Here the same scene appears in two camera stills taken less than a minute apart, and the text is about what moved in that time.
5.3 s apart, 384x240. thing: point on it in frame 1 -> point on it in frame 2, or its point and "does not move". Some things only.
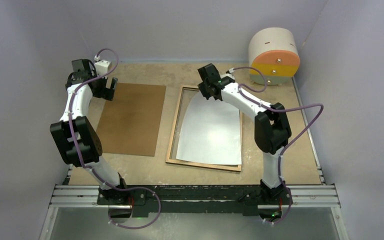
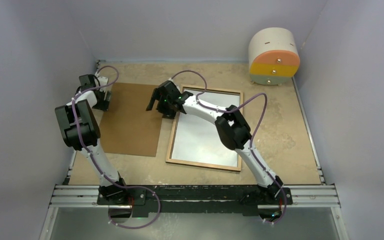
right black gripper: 202,87 -> 169,114
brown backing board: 129,124 does not move
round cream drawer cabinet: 274,51 does not move
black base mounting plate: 197,200 does not move
